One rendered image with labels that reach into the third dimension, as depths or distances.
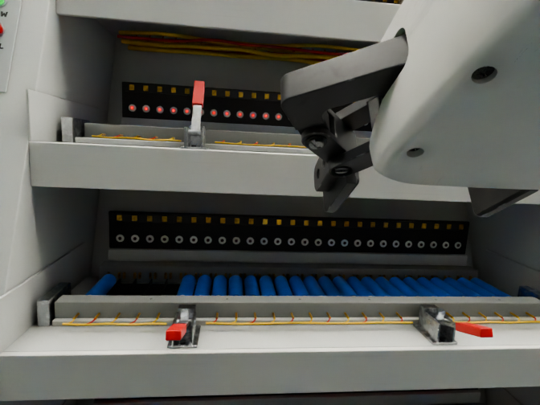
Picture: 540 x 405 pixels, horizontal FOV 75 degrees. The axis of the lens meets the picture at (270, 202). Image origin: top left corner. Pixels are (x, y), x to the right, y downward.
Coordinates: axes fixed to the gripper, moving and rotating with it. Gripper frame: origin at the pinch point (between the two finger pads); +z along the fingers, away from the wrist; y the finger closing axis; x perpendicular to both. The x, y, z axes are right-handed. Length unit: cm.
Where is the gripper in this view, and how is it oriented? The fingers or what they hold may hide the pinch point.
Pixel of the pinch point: (410, 184)
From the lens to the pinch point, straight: 21.8
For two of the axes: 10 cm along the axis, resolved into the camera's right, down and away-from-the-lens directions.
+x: -0.1, -9.2, 3.9
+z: -1.2, 3.9, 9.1
